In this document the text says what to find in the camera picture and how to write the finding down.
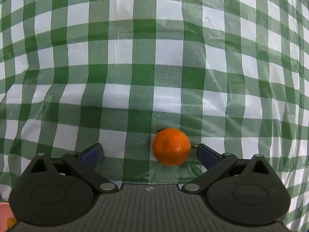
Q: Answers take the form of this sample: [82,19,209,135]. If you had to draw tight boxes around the green checked tablecloth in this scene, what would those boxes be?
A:
[0,0,309,232]

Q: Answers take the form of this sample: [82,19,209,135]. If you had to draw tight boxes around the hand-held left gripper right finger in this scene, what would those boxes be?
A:
[181,143,281,195]

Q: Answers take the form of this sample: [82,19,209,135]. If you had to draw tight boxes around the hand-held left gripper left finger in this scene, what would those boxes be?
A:
[20,143,119,195]

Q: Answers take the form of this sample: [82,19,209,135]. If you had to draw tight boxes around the pink plate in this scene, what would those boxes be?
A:
[0,202,12,224]

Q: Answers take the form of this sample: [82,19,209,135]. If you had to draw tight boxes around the mandarin orange with twig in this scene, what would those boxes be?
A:
[152,128,197,167]

